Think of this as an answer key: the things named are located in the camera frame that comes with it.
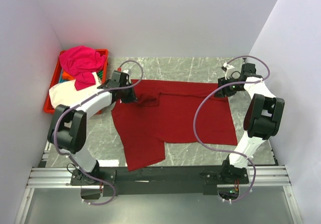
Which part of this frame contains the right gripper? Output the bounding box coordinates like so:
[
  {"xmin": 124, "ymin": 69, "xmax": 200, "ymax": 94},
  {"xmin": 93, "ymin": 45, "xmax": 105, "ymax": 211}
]
[{"xmin": 214, "ymin": 76, "xmax": 244, "ymax": 98}]

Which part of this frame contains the dark red t shirt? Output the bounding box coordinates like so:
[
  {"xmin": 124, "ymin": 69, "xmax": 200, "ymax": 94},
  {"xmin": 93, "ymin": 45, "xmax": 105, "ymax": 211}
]
[{"xmin": 111, "ymin": 80, "xmax": 238, "ymax": 171}]

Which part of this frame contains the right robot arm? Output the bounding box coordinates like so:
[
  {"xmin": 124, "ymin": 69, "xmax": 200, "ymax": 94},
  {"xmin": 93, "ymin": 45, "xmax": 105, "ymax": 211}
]
[{"xmin": 214, "ymin": 63, "xmax": 285, "ymax": 183}]

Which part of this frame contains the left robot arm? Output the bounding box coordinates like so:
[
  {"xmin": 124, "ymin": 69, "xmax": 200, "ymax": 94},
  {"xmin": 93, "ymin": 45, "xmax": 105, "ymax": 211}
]
[{"xmin": 48, "ymin": 70, "xmax": 137, "ymax": 185}]

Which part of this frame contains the green t shirt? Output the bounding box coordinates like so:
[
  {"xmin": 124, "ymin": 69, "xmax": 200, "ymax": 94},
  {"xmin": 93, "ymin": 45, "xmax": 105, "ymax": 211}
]
[{"xmin": 97, "ymin": 70, "xmax": 104, "ymax": 80}]

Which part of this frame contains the pink t shirt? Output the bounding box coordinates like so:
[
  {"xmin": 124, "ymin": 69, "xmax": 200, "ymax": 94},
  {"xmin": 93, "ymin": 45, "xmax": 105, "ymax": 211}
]
[{"xmin": 59, "ymin": 46, "xmax": 107, "ymax": 91}]

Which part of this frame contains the white t shirt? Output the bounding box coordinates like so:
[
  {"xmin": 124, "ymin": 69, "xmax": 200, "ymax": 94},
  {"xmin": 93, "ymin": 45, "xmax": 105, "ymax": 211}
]
[{"xmin": 49, "ymin": 73, "xmax": 101, "ymax": 109}]

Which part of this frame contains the orange t shirt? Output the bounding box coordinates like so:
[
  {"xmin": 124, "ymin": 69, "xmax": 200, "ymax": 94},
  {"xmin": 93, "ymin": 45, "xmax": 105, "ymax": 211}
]
[{"xmin": 62, "ymin": 71, "xmax": 74, "ymax": 81}]

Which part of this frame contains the red plastic bin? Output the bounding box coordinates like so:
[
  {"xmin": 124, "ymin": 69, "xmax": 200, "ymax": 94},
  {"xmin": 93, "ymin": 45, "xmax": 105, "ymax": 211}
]
[{"xmin": 43, "ymin": 49, "xmax": 108, "ymax": 114}]

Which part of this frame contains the black base beam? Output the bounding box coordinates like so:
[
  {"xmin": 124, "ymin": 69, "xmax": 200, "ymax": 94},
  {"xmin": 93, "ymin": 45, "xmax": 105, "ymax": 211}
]
[{"xmin": 70, "ymin": 165, "xmax": 249, "ymax": 199}]

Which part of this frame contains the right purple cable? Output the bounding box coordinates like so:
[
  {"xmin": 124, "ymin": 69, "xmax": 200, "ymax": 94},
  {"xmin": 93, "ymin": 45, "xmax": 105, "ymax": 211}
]
[{"xmin": 193, "ymin": 55, "xmax": 270, "ymax": 203}]

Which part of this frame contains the purple cable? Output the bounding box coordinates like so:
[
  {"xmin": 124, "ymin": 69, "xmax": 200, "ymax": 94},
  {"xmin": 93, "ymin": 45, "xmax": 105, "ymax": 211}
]
[
  {"xmin": 193, "ymin": 55, "xmax": 270, "ymax": 203},
  {"xmin": 54, "ymin": 60, "xmax": 144, "ymax": 207}
]

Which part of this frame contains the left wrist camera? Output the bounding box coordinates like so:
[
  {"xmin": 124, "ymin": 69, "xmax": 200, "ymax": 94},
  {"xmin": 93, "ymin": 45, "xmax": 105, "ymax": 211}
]
[{"xmin": 117, "ymin": 68, "xmax": 132, "ymax": 75}]

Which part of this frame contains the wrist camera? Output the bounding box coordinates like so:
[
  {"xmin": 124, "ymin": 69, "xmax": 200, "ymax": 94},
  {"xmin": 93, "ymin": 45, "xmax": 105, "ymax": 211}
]
[
  {"xmin": 221, "ymin": 62, "xmax": 235, "ymax": 72},
  {"xmin": 117, "ymin": 68, "xmax": 132, "ymax": 75}
]

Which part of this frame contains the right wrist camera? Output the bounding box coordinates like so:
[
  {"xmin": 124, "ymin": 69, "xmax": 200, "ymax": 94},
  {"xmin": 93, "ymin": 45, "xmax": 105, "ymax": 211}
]
[{"xmin": 221, "ymin": 62, "xmax": 235, "ymax": 72}]

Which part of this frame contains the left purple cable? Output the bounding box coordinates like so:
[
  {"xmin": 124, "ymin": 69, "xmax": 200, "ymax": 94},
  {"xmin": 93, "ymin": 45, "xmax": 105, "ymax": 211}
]
[{"xmin": 54, "ymin": 60, "xmax": 144, "ymax": 207}]

